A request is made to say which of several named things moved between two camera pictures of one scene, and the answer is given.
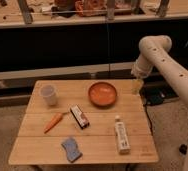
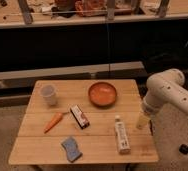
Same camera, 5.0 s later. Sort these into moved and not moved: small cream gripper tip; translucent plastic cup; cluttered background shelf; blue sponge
Moved: small cream gripper tip
Not moved: blue sponge; translucent plastic cup; cluttered background shelf
